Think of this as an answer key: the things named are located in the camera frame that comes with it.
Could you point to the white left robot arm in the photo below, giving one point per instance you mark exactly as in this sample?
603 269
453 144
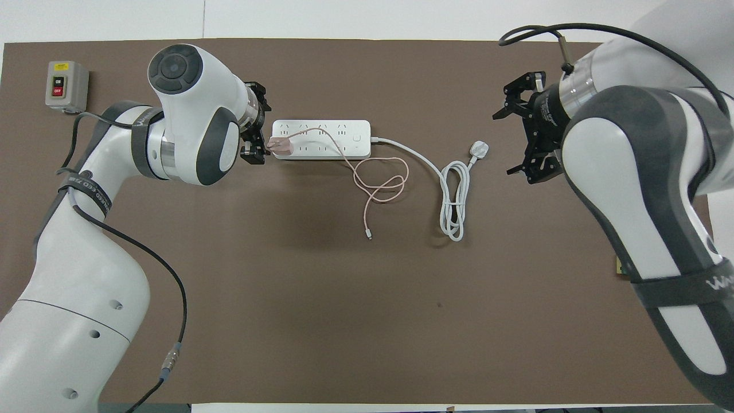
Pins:
74 269

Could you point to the grey on-off switch box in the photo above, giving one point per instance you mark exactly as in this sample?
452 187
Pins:
66 86

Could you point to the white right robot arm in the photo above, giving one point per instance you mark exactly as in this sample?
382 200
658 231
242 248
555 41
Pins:
648 183

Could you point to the pink charger plug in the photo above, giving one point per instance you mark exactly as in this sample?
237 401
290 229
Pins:
282 147

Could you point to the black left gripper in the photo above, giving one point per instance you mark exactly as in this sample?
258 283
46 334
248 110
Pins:
259 103

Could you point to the brown table mat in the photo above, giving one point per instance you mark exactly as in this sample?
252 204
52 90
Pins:
344 298

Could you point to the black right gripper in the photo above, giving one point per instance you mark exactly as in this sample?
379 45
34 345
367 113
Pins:
547 117

